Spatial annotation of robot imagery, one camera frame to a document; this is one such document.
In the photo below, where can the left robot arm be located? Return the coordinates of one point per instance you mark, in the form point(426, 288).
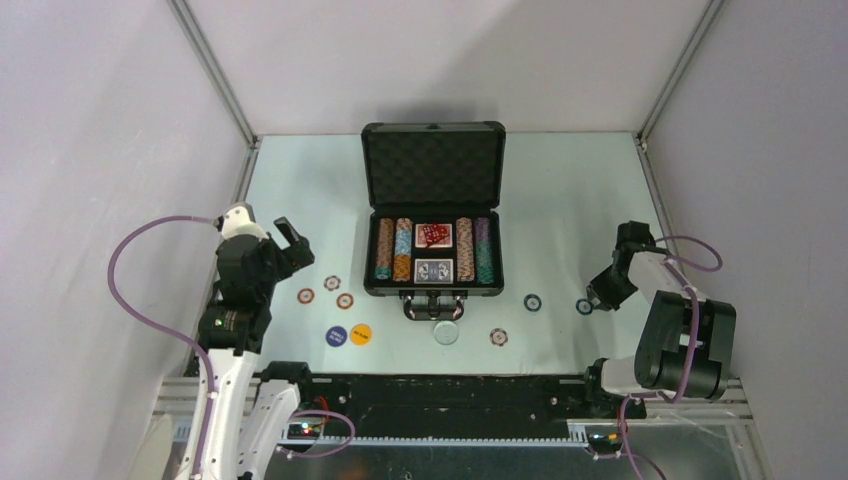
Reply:
point(224, 443)

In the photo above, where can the yellow big blind button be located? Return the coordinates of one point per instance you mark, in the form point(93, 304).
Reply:
point(361, 334)

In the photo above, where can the orange poker chip at edge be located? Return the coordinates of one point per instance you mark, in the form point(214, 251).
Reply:
point(305, 296)

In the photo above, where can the blue playing card deck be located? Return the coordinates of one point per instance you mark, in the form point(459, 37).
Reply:
point(433, 271)

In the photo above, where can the green blue 50 chip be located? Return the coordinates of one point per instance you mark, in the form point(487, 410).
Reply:
point(532, 303)
point(584, 307)

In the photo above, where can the blue small blind button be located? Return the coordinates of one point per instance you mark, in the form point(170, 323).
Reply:
point(336, 336)

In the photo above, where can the clear dealer button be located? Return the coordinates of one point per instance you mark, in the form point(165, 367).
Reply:
point(446, 332)

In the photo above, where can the brown white poker chip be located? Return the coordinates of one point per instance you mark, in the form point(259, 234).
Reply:
point(498, 337)

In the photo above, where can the red dice set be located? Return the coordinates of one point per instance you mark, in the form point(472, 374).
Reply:
point(434, 236)

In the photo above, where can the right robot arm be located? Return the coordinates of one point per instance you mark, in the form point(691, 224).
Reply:
point(686, 344)

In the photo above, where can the pink brown chip stack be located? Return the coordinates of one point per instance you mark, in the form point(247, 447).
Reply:
point(465, 250)

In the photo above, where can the white red poker chip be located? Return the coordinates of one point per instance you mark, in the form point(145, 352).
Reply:
point(332, 283)

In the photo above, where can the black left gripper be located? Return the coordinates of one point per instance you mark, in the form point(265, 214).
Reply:
point(291, 257)

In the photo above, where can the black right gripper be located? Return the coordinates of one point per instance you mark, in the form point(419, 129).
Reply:
point(606, 298)

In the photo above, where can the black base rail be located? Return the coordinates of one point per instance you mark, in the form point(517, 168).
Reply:
point(443, 407)

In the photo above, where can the black poker case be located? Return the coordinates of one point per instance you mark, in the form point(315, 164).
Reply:
point(434, 173)

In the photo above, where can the blue orange chip stack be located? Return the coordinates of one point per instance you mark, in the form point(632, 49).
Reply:
point(402, 250)

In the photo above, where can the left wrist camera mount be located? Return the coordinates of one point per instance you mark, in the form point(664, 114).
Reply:
point(239, 219)

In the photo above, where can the purple green chip stack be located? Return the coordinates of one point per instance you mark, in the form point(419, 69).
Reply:
point(483, 251)

